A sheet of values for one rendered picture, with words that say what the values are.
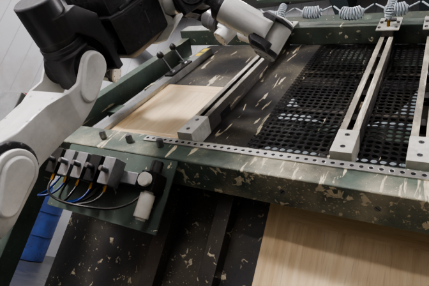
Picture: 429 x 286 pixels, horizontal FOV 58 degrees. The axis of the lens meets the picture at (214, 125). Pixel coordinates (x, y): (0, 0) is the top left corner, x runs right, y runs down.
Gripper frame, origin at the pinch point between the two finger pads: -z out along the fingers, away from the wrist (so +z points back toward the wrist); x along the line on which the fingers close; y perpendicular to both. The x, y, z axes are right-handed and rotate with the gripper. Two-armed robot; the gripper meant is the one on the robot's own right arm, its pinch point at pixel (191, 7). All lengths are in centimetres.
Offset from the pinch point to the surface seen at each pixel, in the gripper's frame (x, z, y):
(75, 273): 42, 22, 108
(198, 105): -4.4, 16.1, 36.8
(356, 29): -85, 32, -11
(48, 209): -58, -179, 264
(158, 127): 15, 16, 45
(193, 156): 27, 48, 37
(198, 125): 16, 37, 33
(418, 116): -16, 92, 2
